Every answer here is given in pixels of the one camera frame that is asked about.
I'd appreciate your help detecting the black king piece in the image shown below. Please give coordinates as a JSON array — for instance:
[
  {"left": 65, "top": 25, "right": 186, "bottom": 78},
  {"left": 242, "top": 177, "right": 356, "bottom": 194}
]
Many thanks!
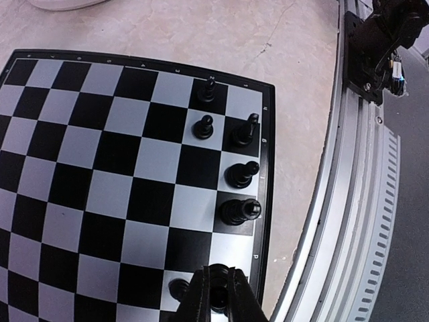
[{"left": 219, "top": 199, "right": 262, "bottom": 226}]

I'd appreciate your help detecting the black white chessboard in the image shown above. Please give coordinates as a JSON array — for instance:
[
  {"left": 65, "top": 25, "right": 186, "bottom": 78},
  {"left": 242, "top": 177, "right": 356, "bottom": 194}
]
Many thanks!
[{"left": 1, "top": 50, "right": 275, "bottom": 321}]

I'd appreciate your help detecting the white plastic tray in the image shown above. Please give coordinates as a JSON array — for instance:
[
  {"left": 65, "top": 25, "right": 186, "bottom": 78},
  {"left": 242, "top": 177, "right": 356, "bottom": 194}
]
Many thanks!
[{"left": 28, "top": 0, "right": 107, "bottom": 11}]

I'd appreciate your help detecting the aluminium front frame rail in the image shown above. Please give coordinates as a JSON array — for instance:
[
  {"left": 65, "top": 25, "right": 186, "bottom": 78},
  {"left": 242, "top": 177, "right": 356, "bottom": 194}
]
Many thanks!
[{"left": 271, "top": 1, "right": 401, "bottom": 321}]

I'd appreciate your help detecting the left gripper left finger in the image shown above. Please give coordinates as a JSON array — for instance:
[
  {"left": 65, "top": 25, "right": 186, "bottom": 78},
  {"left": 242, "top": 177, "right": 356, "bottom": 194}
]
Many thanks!
[{"left": 172, "top": 267, "right": 211, "bottom": 322}]

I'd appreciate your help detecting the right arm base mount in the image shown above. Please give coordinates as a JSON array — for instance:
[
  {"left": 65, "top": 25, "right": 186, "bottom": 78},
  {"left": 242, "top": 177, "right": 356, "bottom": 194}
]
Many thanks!
[{"left": 343, "top": 1, "right": 428, "bottom": 106}]

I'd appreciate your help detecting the black chess piece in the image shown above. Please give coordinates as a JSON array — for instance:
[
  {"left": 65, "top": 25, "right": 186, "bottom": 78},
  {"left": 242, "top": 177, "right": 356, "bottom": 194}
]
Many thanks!
[
  {"left": 168, "top": 278, "right": 190, "bottom": 303},
  {"left": 209, "top": 264, "right": 233, "bottom": 316},
  {"left": 225, "top": 161, "right": 259, "bottom": 189}
]

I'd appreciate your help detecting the black pawn edge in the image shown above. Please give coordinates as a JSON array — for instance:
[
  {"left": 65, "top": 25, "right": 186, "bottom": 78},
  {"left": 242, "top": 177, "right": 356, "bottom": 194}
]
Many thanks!
[{"left": 197, "top": 78, "right": 216, "bottom": 103}]

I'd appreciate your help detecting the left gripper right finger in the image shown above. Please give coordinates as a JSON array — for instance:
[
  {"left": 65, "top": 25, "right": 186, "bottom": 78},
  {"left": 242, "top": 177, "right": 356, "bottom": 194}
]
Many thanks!
[{"left": 227, "top": 268, "right": 268, "bottom": 322}]

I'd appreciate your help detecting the black chess piece corner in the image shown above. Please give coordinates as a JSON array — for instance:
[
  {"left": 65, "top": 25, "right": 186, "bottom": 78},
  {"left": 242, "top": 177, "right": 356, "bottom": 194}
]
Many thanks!
[{"left": 231, "top": 113, "right": 259, "bottom": 148}]

